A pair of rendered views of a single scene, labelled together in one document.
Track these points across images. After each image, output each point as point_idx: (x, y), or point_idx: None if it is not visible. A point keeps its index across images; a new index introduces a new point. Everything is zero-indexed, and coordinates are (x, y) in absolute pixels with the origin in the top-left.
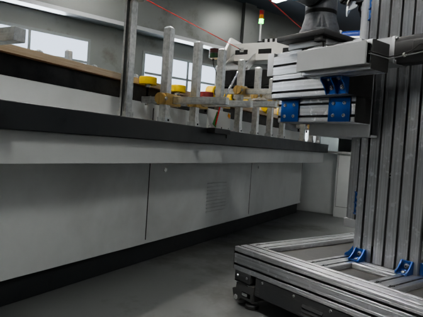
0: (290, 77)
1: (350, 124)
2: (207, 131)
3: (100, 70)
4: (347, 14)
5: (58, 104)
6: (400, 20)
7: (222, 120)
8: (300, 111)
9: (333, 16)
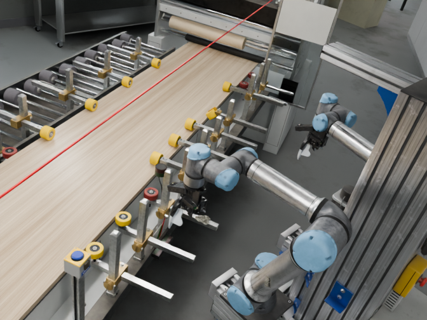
0: (228, 317)
1: None
2: (152, 256)
3: (49, 288)
4: (298, 158)
5: None
6: (327, 316)
7: (166, 223)
8: None
9: (273, 296)
